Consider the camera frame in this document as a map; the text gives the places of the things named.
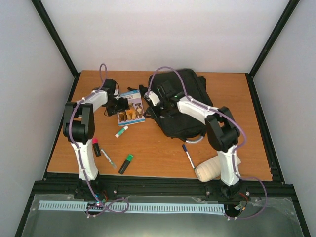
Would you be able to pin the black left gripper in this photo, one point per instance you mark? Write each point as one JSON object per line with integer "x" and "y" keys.
{"x": 124, "y": 105}

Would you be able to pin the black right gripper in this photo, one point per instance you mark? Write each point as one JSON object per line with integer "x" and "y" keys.
{"x": 154, "y": 113}

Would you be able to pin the black student backpack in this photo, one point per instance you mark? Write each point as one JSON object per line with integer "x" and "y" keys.
{"x": 188, "y": 90}

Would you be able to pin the dog picture book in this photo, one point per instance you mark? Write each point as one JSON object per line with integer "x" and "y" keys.
{"x": 135, "y": 112}

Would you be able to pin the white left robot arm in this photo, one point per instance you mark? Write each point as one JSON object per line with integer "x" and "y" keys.
{"x": 79, "y": 128}

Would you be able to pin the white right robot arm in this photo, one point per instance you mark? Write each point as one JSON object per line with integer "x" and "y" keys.
{"x": 221, "y": 129}

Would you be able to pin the white glue stick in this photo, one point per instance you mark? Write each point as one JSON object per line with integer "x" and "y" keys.
{"x": 123, "y": 130}

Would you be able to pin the pink highlighter marker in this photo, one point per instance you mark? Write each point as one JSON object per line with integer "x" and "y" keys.
{"x": 96, "y": 147}

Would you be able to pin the blue whiteboard marker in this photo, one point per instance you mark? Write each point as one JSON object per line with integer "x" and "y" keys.
{"x": 188, "y": 156}

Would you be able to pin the silver pen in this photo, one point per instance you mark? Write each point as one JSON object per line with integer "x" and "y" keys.
{"x": 108, "y": 159}

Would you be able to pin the green highlighter marker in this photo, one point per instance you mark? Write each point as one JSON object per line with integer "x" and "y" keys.
{"x": 125, "y": 164}

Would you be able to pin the beige pencil case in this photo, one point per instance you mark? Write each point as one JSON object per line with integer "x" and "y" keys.
{"x": 220, "y": 165}

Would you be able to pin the left black frame post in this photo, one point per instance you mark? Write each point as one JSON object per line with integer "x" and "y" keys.
{"x": 40, "y": 9}

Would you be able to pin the black frame post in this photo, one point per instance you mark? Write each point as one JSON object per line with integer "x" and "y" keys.
{"x": 40, "y": 9}
{"x": 283, "y": 19}

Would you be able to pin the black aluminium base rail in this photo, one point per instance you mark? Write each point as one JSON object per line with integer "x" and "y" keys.
{"x": 122, "y": 186}

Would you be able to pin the light blue cable duct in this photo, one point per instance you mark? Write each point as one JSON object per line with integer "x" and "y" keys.
{"x": 135, "y": 208}

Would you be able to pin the right black frame post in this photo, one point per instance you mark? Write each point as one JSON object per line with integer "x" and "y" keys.
{"x": 283, "y": 19}

